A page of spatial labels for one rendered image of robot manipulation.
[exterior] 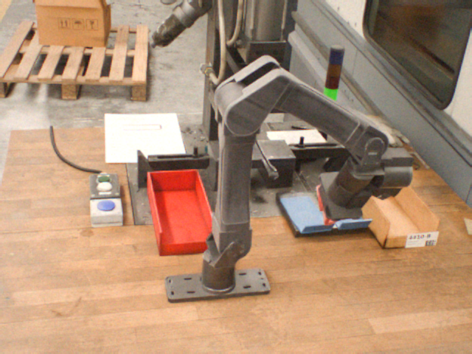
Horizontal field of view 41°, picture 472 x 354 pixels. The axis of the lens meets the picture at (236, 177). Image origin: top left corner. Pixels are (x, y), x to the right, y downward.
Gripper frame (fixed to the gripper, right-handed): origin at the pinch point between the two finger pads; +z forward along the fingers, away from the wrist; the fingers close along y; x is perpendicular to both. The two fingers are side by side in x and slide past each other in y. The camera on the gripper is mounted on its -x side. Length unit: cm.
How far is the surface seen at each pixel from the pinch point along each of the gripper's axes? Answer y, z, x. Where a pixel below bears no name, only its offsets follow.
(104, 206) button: 13.6, 14.6, 43.9
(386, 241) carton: -5.2, 4.5, -14.5
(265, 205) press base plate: 12.2, 17.2, 6.1
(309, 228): 0.1, 5.7, 1.9
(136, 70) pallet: 226, 223, -4
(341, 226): 0.2, 6.3, -6.1
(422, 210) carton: 1.5, 4.4, -25.8
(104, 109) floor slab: 193, 222, 20
